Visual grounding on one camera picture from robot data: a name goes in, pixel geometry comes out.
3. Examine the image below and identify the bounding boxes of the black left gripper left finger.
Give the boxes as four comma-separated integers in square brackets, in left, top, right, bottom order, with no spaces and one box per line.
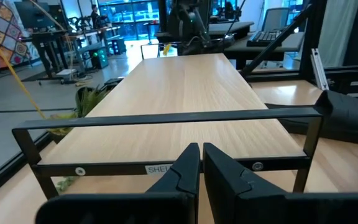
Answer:
[35,142,201,224]

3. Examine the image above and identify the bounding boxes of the person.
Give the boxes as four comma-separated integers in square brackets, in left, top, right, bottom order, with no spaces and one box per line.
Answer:
[90,4,108,29]

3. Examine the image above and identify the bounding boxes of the black monitor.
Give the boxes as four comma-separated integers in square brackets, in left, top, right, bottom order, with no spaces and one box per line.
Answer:
[13,1,51,30]

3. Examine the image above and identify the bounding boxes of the colourful patchwork quilt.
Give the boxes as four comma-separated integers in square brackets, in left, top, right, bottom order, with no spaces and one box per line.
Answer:
[0,0,40,69]

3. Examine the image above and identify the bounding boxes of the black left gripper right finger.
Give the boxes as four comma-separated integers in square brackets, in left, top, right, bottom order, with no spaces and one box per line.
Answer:
[202,142,358,224]

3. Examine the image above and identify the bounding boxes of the black standing desk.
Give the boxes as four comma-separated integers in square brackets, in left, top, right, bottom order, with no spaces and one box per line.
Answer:
[20,29,71,78]

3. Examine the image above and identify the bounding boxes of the wooden shelf black metal frame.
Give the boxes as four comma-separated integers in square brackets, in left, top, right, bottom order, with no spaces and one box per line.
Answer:
[11,52,324,200]

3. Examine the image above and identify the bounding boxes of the black metal rig frame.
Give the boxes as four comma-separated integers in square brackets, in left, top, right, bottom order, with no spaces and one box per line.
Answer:
[0,0,358,205]

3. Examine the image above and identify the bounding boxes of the white panel black frame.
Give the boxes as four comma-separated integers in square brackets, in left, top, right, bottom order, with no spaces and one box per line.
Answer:
[140,43,161,60]

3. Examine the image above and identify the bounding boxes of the black keyboard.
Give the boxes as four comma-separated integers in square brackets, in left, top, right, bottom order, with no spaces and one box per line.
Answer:
[246,29,284,48]

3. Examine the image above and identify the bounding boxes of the yellow cable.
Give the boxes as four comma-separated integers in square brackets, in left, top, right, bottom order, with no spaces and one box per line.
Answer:
[0,15,48,121]

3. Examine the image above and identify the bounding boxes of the grey table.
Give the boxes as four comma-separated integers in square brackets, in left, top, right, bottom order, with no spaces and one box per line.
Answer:
[155,21,255,43]

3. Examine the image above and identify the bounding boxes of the white curtain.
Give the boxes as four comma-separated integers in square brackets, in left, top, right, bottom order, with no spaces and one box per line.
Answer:
[318,0,358,68]

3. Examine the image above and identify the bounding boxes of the silver aluminium extrusion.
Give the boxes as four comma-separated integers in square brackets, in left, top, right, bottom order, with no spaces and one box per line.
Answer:
[310,48,329,91]

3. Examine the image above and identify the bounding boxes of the grey desk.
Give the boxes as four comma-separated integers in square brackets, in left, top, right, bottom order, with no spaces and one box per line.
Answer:
[224,30,306,71]

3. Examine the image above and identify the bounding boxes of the black slide sandal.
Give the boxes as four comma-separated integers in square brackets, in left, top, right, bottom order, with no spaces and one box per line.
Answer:
[264,89,358,146]

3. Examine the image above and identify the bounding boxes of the grey office chair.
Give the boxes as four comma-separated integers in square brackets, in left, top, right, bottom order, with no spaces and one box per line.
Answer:
[261,7,290,32]

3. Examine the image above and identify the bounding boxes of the small green plant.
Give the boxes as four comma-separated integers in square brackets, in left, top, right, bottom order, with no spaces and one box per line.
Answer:
[47,85,113,193]

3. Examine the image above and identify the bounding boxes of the black computer green lights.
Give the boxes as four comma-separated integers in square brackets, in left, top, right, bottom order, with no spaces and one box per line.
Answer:
[87,46,110,70]

